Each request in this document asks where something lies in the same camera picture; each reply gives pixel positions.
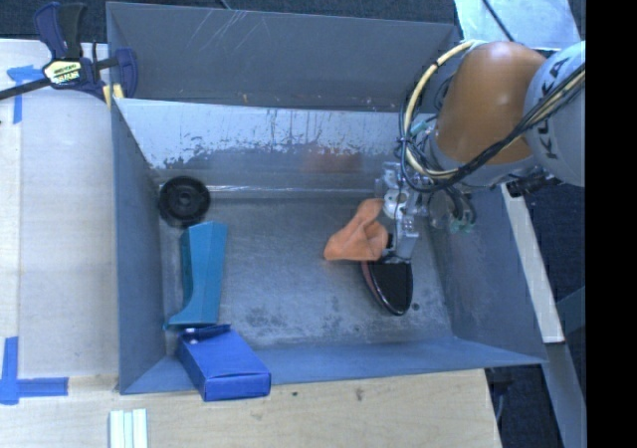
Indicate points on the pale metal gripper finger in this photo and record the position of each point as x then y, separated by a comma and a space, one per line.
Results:
390, 249
408, 239

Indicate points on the black cylinder on white bracket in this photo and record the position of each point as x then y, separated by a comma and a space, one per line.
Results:
530, 183

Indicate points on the teal boot-shaped box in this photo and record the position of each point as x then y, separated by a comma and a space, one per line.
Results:
201, 277

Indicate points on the orange cloth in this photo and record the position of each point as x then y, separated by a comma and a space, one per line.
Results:
353, 237

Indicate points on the pale wood flat board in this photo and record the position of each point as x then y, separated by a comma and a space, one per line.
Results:
69, 237

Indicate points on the grey metal bin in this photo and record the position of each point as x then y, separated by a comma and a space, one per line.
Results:
298, 262

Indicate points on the black round ribbed wheel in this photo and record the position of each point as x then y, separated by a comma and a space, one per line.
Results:
184, 201

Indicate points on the black oval disc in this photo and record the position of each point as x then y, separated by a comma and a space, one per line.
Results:
393, 287

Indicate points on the blue cardboard box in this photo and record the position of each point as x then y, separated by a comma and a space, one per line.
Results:
226, 366

